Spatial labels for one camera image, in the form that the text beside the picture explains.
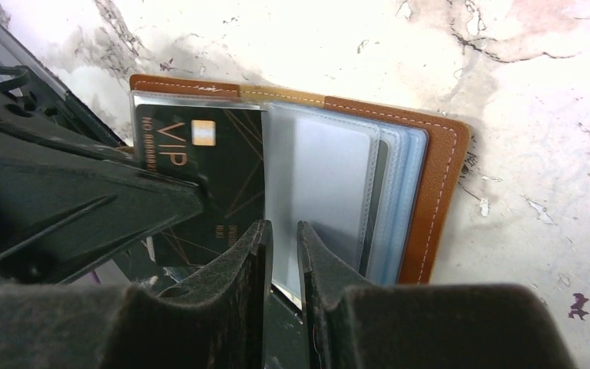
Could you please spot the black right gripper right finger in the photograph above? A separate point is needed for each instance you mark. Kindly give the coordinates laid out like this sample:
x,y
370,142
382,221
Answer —
x,y
352,323

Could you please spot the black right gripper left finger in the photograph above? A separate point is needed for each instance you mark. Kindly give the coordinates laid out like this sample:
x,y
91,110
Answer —
x,y
212,319

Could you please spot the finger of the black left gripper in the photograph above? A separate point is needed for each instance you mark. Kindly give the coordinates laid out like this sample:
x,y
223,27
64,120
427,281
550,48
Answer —
x,y
39,130
60,219

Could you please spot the brown leather card holder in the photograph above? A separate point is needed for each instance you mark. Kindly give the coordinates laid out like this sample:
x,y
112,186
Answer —
x,y
374,182

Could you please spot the black credit card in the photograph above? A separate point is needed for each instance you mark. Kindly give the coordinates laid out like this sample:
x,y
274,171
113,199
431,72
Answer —
x,y
218,146

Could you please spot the black metal base rail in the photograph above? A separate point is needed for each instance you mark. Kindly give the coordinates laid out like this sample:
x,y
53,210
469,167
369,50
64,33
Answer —
x,y
20,66

